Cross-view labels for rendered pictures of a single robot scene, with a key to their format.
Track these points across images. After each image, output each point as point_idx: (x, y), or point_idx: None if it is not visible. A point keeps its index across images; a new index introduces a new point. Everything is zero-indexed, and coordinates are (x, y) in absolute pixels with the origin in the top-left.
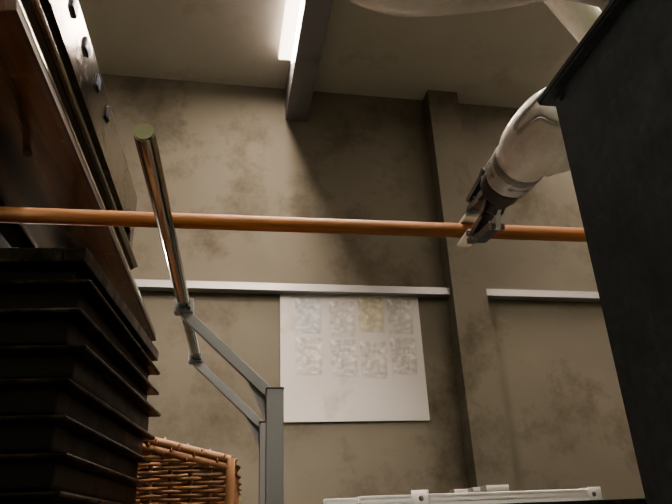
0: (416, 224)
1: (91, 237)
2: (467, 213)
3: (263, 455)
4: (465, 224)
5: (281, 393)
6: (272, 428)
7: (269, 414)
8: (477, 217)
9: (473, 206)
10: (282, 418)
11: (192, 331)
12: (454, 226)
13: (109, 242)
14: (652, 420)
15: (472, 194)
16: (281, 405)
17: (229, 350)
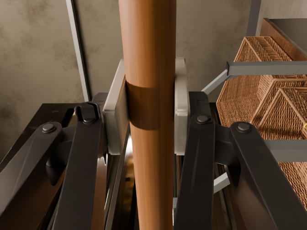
0: (151, 225)
1: (116, 229)
2: (113, 150)
3: (253, 72)
4: (137, 118)
5: (271, 151)
6: (303, 158)
7: (288, 160)
8: (119, 108)
9: (104, 198)
10: (296, 151)
11: (178, 161)
12: (149, 151)
13: (115, 213)
14: None
15: (47, 206)
16: (283, 151)
17: (220, 183)
